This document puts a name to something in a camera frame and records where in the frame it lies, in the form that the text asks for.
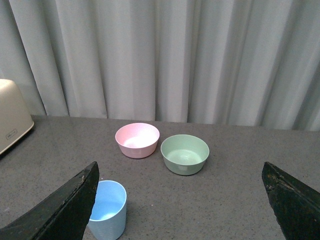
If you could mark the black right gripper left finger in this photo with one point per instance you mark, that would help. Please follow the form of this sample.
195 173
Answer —
63 215

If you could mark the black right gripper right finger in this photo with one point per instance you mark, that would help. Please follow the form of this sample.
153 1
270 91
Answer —
295 204

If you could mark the light blue plastic cup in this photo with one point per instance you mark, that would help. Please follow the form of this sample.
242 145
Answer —
109 212

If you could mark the pink plastic bowl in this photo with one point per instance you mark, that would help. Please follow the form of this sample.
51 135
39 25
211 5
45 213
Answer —
137 140

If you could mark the cream toaster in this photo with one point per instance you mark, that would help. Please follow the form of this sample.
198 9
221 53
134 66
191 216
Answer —
15 119

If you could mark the green plastic bowl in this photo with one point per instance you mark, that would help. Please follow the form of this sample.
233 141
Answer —
184 154

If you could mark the grey curtain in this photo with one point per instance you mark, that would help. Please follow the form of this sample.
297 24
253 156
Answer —
233 62

